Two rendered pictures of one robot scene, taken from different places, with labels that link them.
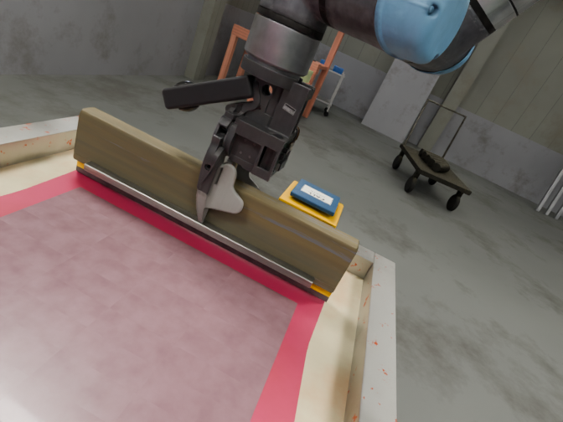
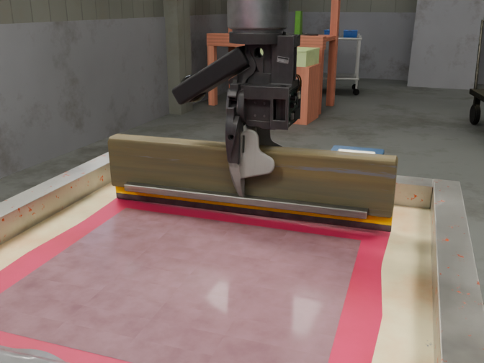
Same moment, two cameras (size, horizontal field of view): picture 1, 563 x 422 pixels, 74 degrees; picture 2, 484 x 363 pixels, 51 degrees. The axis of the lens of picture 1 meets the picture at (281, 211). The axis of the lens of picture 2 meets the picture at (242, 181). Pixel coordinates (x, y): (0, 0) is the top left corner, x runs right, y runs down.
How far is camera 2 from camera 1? 22 cm
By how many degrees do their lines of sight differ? 14
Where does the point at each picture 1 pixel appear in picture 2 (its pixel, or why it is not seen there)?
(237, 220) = (274, 181)
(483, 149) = not seen: outside the picture
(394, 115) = (447, 60)
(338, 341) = (413, 257)
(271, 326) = (339, 260)
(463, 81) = not seen: outside the picture
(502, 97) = not seen: outside the picture
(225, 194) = (255, 158)
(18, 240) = (99, 251)
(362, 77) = (385, 30)
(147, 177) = (181, 175)
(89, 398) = (200, 324)
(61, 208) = (119, 225)
